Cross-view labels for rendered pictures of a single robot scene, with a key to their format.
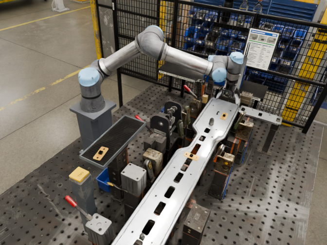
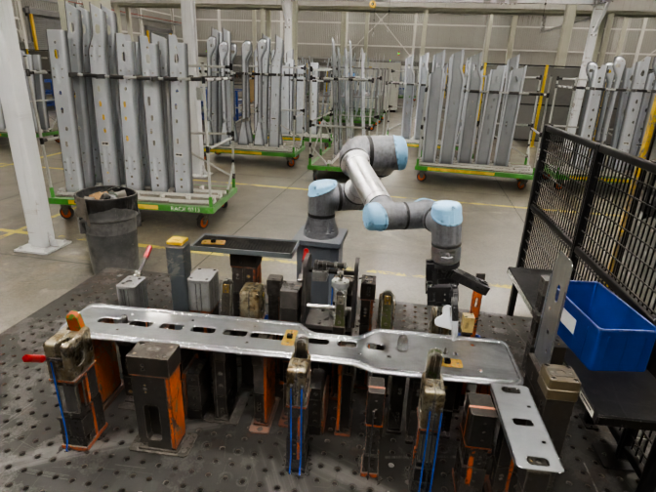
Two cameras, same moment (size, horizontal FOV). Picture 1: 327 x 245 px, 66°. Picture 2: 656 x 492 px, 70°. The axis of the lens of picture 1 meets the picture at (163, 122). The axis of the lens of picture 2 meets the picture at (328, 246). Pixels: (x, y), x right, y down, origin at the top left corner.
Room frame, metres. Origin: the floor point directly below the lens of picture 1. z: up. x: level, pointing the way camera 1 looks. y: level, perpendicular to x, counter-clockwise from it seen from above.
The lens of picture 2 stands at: (0.69, -1.36, 1.78)
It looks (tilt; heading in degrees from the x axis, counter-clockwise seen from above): 21 degrees down; 71
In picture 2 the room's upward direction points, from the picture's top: 2 degrees clockwise
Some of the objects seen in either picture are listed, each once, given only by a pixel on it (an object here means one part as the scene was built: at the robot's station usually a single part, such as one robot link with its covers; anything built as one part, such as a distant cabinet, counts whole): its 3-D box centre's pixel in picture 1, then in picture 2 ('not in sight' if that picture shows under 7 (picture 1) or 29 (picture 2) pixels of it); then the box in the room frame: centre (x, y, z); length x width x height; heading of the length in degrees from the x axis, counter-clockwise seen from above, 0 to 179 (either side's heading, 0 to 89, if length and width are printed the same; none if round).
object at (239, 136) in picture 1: (240, 143); (425, 435); (1.28, -0.53, 0.87); 0.12 x 0.09 x 0.35; 65
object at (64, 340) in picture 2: not in sight; (77, 389); (0.39, -0.08, 0.88); 0.15 x 0.11 x 0.36; 65
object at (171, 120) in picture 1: (166, 140); (329, 322); (1.17, -0.02, 0.94); 0.18 x 0.13 x 0.49; 155
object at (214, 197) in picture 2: not in sight; (143, 141); (0.42, 4.54, 0.88); 1.93 x 1.01 x 1.76; 157
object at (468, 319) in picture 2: (201, 116); (461, 364); (1.54, -0.29, 0.88); 0.04 x 0.04 x 0.36; 65
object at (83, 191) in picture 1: (86, 206); (182, 297); (0.70, 0.35, 0.92); 0.08 x 0.08 x 0.44; 65
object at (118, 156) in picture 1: (118, 169); (247, 302); (0.93, 0.23, 0.92); 0.10 x 0.08 x 0.45; 155
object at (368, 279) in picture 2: not in sight; (364, 333); (1.29, -0.07, 0.91); 0.07 x 0.05 x 0.42; 65
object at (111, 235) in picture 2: not in sight; (111, 231); (0.16, 2.85, 0.36); 0.54 x 0.50 x 0.73; 61
